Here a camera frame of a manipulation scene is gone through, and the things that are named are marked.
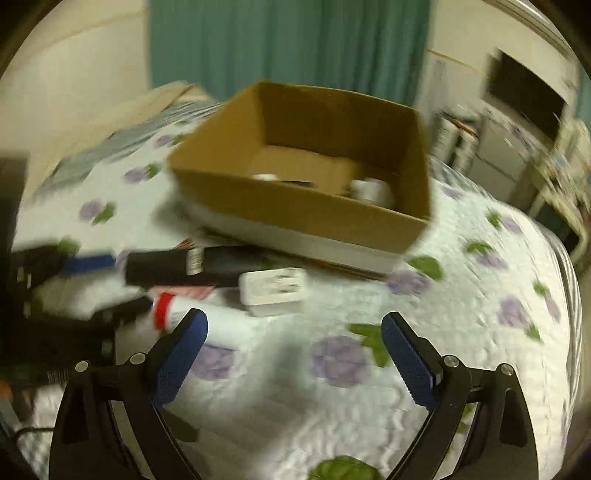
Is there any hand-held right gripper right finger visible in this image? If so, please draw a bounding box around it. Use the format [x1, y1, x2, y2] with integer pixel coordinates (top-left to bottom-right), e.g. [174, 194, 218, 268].
[381, 311, 539, 480]

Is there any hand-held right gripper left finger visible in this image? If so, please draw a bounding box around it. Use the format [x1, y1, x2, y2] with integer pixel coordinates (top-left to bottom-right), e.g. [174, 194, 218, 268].
[48, 308, 208, 480]

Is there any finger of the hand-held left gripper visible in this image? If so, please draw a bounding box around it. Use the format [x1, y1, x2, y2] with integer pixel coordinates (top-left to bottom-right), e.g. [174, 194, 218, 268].
[18, 244, 116, 289]
[90, 295, 154, 329]

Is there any black cylindrical tube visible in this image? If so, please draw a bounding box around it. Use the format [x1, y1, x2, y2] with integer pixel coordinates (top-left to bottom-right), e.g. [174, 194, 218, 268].
[126, 246, 280, 288]

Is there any cardboard box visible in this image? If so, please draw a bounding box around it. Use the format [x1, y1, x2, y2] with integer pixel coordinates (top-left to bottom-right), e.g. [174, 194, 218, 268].
[167, 80, 432, 254]

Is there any white bottle with red band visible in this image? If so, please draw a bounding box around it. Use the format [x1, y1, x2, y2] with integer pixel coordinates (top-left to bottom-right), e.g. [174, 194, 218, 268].
[152, 292, 262, 344]

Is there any red printed packet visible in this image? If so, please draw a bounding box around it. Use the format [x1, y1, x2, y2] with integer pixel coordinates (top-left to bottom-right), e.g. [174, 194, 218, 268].
[152, 285, 218, 301]

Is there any white power adapter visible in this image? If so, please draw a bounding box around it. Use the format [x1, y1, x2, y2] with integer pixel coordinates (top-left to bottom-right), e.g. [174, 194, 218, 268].
[239, 267, 309, 317]

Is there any floral quilted blanket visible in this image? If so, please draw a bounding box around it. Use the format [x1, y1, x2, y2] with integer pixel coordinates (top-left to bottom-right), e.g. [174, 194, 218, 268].
[11, 99, 583, 480]

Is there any beige board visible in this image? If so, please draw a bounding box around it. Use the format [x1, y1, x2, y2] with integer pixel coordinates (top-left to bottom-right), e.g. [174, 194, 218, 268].
[28, 82, 218, 199]

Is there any white cup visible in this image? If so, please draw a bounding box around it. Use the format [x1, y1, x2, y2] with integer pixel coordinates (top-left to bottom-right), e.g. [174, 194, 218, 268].
[348, 178, 394, 207]

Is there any white rack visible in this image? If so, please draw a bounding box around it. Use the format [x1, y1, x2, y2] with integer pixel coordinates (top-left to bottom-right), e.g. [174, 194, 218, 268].
[526, 117, 591, 259]

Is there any white cabinet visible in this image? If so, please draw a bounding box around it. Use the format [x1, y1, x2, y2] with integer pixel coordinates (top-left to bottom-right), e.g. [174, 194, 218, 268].
[427, 44, 591, 217]

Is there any black television screen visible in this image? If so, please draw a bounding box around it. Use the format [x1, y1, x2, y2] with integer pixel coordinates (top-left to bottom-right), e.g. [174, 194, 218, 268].
[484, 48, 570, 140]

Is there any teal curtain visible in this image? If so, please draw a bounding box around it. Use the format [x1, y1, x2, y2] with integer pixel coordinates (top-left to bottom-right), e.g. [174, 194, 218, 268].
[148, 0, 437, 110]

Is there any black cable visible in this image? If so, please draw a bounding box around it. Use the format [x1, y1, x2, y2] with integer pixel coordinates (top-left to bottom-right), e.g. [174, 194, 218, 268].
[13, 427, 57, 446]

